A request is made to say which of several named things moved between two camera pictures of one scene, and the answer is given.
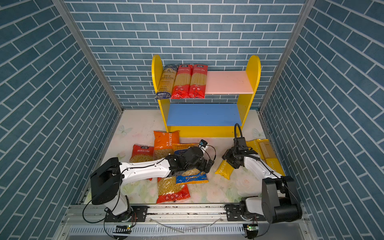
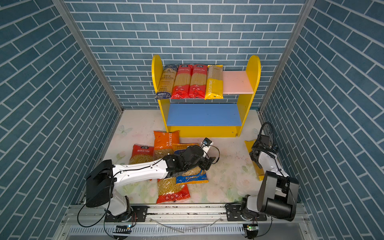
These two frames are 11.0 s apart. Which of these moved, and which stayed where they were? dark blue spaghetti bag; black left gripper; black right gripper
Moved: black right gripper
Stayed: dark blue spaghetti bag; black left gripper
